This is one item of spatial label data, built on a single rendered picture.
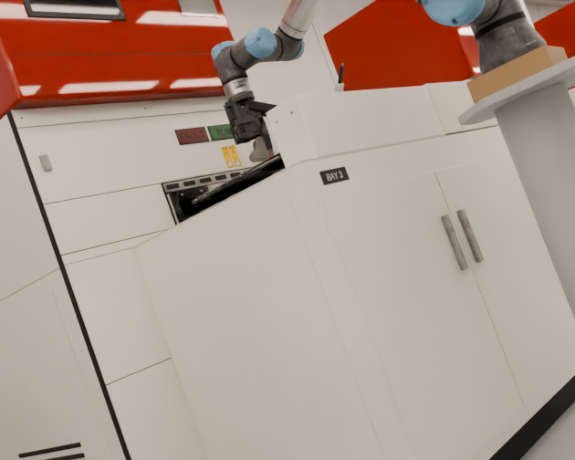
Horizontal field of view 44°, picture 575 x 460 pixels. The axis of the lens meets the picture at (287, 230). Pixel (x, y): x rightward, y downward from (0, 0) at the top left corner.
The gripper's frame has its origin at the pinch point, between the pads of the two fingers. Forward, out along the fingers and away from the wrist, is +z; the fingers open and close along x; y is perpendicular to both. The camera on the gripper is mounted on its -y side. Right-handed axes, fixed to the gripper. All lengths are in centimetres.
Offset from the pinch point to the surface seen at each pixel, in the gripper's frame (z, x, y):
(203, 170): -7.8, -20.1, 15.1
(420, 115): 3.3, 22.3, -34.6
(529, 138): 20, 53, -40
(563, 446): 91, 28, -36
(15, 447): 49, -39, 91
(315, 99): -3.4, 43.7, -1.1
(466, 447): 78, 40, -7
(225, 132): -18.3, -27.6, 3.0
